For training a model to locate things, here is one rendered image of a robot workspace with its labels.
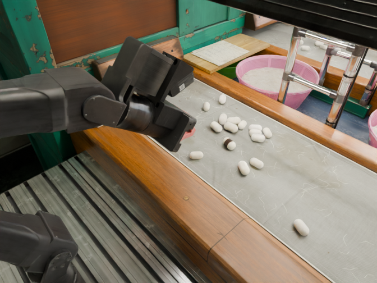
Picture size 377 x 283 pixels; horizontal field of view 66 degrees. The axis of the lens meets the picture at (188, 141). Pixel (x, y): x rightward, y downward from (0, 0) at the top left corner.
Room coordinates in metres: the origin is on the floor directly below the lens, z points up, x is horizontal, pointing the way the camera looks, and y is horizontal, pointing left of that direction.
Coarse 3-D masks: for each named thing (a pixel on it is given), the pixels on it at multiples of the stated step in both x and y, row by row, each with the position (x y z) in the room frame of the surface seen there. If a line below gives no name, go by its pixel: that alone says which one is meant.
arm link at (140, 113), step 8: (128, 88) 0.36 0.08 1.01; (136, 88) 0.36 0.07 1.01; (128, 96) 0.35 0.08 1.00; (136, 96) 0.37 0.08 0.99; (128, 104) 0.34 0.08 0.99; (136, 104) 0.35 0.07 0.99; (144, 104) 0.36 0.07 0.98; (128, 112) 0.33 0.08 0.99; (136, 112) 0.34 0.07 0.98; (144, 112) 0.35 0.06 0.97; (120, 120) 0.33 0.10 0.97; (128, 120) 0.33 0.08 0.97; (136, 120) 0.34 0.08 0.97; (144, 120) 0.35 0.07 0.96; (120, 128) 0.34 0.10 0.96; (128, 128) 0.34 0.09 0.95; (136, 128) 0.34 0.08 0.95; (144, 128) 0.35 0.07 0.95
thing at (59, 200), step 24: (72, 168) 0.53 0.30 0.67; (96, 168) 0.53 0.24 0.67; (24, 192) 0.45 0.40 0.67; (48, 192) 0.45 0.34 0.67; (72, 192) 0.45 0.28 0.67; (96, 192) 0.45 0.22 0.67; (120, 192) 0.45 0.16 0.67; (72, 216) 0.38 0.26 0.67; (96, 216) 0.38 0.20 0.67; (120, 216) 0.38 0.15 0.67; (144, 216) 0.38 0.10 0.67; (96, 240) 0.33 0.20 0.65; (120, 240) 0.33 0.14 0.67; (144, 240) 0.33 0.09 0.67; (168, 240) 0.33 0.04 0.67; (0, 264) 0.27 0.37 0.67; (96, 264) 0.27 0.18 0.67; (120, 264) 0.27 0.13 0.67; (144, 264) 0.28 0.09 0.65; (168, 264) 0.27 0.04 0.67; (192, 264) 0.27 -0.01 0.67
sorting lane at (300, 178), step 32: (192, 96) 0.77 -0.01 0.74; (288, 128) 0.61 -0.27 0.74; (192, 160) 0.49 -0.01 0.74; (224, 160) 0.49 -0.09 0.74; (288, 160) 0.49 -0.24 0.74; (320, 160) 0.49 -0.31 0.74; (224, 192) 0.40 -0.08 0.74; (256, 192) 0.40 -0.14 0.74; (288, 192) 0.40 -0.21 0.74; (320, 192) 0.40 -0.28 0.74; (352, 192) 0.40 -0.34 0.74; (288, 224) 0.32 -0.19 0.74; (320, 224) 0.32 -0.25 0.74; (352, 224) 0.32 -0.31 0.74; (320, 256) 0.25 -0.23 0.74; (352, 256) 0.25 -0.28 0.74
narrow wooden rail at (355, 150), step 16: (208, 80) 0.84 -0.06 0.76; (224, 80) 0.83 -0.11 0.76; (240, 96) 0.74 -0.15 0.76; (256, 96) 0.73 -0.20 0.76; (272, 112) 0.66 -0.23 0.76; (288, 112) 0.65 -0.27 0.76; (304, 128) 0.59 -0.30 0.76; (320, 128) 0.58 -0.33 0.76; (336, 144) 0.52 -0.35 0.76; (352, 144) 0.52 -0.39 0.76; (352, 160) 0.49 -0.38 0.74; (368, 160) 0.47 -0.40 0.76
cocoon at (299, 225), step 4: (296, 220) 0.32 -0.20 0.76; (300, 220) 0.31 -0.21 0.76; (296, 224) 0.31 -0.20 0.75; (300, 224) 0.31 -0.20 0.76; (304, 224) 0.31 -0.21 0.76; (296, 228) 0.30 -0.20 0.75; (300, 228) 0.30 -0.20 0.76; (304, 228) 0.30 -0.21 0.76; (308, 228) 0.30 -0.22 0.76; (300, 232) 0.29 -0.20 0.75; (304, 232) 0.29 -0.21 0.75; (308, 232) 0.29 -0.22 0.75
